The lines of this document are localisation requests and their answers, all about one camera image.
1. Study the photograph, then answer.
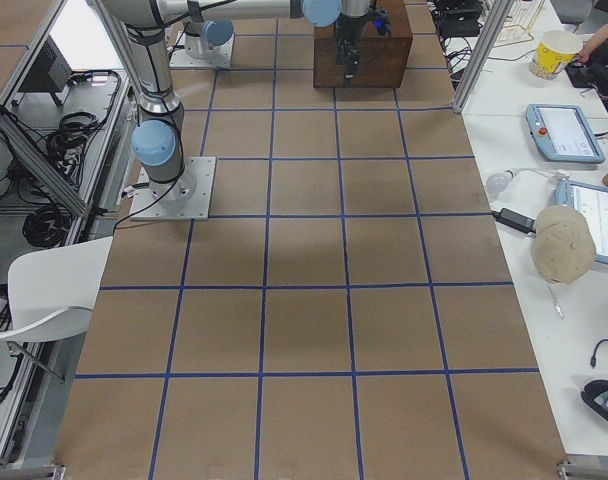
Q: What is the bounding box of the gold wire rack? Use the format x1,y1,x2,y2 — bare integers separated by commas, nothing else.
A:
495,0,544,47

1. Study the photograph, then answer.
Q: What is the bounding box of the blue teach pendant near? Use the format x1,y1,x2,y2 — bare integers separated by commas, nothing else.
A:
553,180,608,265

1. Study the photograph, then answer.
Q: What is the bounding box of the beige baseball cap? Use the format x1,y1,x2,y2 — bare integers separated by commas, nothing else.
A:
531,205,597,284

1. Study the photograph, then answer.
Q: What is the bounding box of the blue teach pendant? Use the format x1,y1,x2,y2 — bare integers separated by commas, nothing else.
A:
553,180,608,265
525,104,605,164

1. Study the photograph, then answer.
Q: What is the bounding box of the white plastic chair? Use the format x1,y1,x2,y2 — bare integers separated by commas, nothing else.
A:
0,235,114,384

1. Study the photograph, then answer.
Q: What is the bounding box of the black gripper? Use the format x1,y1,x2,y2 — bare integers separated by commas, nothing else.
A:
335,13,364,81

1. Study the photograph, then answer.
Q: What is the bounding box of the black power adapter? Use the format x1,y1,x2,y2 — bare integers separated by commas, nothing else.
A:
492,208,536,234

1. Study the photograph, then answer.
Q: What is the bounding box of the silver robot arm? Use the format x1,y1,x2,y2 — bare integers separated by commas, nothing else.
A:
100,1,376,207
184,20,234,59

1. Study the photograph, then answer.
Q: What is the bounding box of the yellow popcorn bucket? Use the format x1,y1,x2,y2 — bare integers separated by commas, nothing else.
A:
529,30,583,80

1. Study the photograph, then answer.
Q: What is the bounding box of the dark wooden drawer cabinet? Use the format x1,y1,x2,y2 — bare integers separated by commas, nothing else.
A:
303,1,413,88

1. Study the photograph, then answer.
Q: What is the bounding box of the white light bulb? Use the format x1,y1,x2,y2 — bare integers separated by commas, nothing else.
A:
485,170,516,197

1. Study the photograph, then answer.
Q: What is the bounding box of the blue teach pendant far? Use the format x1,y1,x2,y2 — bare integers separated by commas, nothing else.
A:
525,104,605,164

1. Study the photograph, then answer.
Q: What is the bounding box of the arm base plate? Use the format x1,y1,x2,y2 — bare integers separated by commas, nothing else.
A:
170,35,234,69
129,156,217,221

